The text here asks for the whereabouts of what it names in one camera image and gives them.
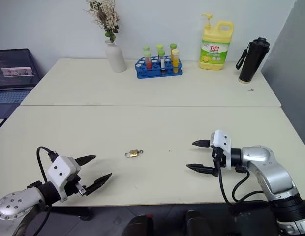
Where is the dark open laptop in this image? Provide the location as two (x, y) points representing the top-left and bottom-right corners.
(0, 48), (42, 130)

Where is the dark rounded shape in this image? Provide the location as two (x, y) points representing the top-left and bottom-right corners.
(122, 214), (154, 236)
(183, 209), (212, 236)

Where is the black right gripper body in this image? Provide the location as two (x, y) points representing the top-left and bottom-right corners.
(211, 146), (227, 177)

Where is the yellow-capped tube, orange liquid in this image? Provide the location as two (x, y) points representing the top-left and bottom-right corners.
(171, 49), (180, 74)

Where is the green-capped tube, white content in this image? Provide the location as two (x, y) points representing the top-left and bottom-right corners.
(158, 50), (166, 74)

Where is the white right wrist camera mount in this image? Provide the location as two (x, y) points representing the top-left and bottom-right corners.
(210, 129), (232, 170)

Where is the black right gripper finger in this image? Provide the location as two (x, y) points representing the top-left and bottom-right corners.
(191, 139), (212, 148)
(185, 163), (217, 177)

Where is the yellow dish soap pump bottle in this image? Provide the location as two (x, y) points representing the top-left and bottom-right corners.
(198, 13), (235, 71)

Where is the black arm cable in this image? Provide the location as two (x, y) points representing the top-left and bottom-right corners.
(31, 146), (59, 236)
(214, 153), (274, 206)

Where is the black tumbler with strap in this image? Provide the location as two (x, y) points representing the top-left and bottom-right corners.
(235, 37), (271, 84)

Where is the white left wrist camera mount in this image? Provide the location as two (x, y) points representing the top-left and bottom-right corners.
(47, 156), (81, 203)

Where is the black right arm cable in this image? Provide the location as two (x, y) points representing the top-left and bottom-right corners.
(214, 153), (274, 206)

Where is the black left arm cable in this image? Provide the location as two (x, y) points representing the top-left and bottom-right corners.
(31, 146), (59, 236)

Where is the green-capped tube, orange liquid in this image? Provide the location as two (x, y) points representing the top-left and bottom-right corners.
(169, 43), (177, 61)

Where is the green-capped tube, red liquid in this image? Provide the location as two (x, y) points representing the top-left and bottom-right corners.
(143, 51), (153, 70)

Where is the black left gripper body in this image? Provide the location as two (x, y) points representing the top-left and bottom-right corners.
(64, 175), (89, 198)

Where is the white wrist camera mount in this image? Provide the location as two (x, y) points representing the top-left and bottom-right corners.
(210, 129), (232, 170)
(47, 156), (81, 203)

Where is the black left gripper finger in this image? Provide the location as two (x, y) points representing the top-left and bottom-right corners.
(74, 155), (97, 167)
(83, 172), (113, 197)

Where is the blue test tube rack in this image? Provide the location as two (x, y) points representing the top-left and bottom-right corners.
(135, 55), (183, 79)

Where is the dried flower bouquet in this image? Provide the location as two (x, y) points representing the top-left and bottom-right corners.
(83, 0), (120, 44)

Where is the white ceramic vase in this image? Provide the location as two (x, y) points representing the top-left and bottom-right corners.
(104, 39), (127, 73)

